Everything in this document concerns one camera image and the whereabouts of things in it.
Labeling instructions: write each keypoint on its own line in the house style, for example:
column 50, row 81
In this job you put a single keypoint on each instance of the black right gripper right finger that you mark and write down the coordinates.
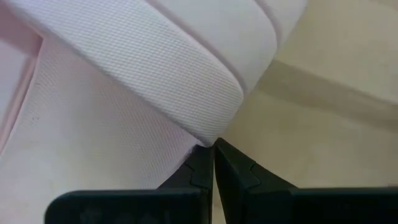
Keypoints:
column 280, row 205

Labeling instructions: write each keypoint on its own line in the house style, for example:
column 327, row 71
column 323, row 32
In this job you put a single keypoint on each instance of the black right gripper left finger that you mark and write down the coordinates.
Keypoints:
column 140, row 207

